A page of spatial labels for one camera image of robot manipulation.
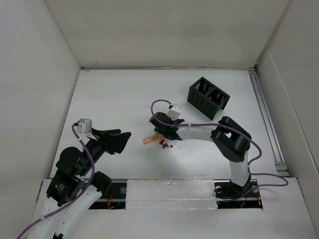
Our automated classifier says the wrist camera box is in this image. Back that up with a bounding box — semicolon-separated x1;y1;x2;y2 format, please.
76;119;92;135
166;104;181;120

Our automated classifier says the black two-compartment pen holder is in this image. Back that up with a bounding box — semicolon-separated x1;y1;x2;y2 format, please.
187;77;230;120

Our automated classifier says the aluminium rail right side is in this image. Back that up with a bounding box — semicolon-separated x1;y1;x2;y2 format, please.
248;68;290;177

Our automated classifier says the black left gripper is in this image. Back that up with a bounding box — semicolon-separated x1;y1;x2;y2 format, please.
79;126;131;175

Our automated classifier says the orange highlighter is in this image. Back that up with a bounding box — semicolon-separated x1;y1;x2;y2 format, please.
143;134;159;145

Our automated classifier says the purple cable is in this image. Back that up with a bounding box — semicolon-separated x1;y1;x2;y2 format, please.
14;121;97;239
151;99;290;203

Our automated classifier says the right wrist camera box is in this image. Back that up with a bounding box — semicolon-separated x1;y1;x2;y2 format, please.
166;104;181;120

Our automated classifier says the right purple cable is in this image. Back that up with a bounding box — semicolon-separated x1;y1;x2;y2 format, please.
151;99;290;203

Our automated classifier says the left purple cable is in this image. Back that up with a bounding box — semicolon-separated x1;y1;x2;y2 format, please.
14;121;97;239

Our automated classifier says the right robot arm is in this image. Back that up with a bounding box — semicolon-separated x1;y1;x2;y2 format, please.
149;112;251;199

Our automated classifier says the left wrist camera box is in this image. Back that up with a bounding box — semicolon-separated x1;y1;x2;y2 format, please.
76;119;92;135

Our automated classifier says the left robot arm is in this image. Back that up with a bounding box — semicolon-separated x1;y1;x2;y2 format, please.
18;121;132;239

